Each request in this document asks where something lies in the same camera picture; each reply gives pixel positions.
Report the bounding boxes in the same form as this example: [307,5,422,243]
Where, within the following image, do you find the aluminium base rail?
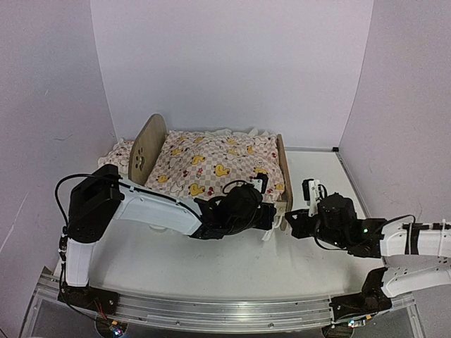
[33,281,416,332]

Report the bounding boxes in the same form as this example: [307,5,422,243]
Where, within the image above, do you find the duck print bed cushion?
[144,127,286,244]

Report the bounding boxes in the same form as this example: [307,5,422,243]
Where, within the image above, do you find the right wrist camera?
[302,179,328,217]

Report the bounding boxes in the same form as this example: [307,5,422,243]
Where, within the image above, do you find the small duck print pillow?
[97,139,134,178]

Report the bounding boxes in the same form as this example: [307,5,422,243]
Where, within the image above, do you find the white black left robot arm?
[54,164,277,314]

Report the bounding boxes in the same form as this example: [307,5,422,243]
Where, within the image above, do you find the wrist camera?
[251,168,268,194]
[302,179,328,217]

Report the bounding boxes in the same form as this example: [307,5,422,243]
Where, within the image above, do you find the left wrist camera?
[251,168,268,194]

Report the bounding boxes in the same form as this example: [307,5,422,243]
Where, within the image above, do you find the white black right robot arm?
[285,193,450,323]

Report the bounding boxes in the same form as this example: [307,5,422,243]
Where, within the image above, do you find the wooden pet bed frame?
[128,114,292,241]

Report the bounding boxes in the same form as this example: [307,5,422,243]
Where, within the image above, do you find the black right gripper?
[285,210,347,251]

